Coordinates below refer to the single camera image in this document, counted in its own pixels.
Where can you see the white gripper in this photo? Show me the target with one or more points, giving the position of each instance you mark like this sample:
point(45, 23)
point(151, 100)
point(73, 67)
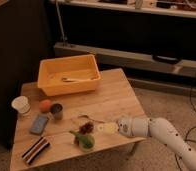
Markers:
point(124, 126)

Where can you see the green pepper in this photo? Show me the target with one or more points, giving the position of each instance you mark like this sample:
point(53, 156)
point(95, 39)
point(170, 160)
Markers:
point(83, 139)

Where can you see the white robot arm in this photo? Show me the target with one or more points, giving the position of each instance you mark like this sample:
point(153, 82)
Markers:
point(158, 128)

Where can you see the dark red toy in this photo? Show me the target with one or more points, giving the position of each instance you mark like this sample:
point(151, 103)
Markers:
point(86, 128)

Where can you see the wooden table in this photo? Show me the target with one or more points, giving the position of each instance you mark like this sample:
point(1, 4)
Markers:
point(114, 98)

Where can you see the small metal cup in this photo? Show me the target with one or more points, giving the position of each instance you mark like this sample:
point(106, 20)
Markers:
point(57, 111)

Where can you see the spoon in tub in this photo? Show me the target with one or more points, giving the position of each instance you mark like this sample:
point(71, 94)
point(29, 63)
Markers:
point(64, 79)

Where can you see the orange fruit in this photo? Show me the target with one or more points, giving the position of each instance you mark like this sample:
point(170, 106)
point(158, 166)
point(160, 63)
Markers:
point(44, 106)

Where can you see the blue sponge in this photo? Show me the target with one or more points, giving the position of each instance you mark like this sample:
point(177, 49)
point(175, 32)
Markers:
point(39, 124)

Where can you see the yellow plastic tub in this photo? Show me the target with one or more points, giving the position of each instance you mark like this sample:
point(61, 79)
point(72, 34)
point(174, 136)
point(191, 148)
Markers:
point(82, 66)

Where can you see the striped cloth block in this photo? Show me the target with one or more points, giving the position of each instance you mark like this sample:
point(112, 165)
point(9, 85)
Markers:
point(30, 155)

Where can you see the white paper cup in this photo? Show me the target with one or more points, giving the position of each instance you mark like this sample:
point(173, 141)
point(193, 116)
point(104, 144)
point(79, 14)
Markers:
point(21, 105)

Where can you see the black object on bench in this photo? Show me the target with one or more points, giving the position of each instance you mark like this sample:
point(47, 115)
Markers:
point(168, 60)

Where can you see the long shelf bench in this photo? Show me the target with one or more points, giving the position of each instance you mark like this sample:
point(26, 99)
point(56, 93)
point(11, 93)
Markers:
point(128, 59)

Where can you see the metal pole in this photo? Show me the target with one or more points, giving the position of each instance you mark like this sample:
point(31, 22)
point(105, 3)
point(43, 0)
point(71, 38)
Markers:
point(63, 36)

